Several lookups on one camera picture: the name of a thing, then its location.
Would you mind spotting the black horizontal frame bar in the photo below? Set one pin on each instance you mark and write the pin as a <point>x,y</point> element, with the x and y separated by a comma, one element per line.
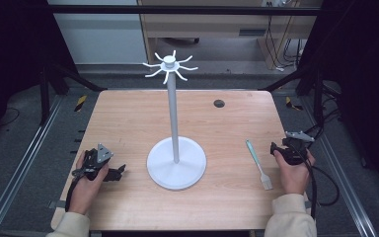
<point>177,10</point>

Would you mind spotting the person's left hand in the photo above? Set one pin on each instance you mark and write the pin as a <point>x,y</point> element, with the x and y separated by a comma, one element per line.
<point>87,191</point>

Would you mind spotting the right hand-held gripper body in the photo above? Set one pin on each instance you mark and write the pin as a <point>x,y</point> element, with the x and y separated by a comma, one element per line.
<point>295,148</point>

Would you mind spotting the white cabinet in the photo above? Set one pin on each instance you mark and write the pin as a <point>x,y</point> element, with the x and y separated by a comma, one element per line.
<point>98,36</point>

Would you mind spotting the white hook stand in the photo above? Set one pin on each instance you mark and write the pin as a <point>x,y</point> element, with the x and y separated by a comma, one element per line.
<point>175,131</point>

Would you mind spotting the aluminium floor rail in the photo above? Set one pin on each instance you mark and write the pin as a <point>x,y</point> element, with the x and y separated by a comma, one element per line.
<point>23,164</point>
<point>345,184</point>

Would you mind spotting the black table grommet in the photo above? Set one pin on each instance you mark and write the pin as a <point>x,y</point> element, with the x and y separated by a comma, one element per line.
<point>219,103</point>

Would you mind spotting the black frame strut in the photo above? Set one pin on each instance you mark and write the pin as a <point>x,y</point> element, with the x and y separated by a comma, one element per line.
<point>296,79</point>
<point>62,77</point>

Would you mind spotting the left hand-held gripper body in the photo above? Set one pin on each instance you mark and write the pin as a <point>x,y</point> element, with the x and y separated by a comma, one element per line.
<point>95,158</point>

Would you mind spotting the person's right hand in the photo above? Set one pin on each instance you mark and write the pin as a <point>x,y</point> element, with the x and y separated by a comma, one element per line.
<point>292,177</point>

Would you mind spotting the yellow black floor tape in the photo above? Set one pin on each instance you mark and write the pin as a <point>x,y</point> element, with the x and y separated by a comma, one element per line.
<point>291,103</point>
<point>81,103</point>

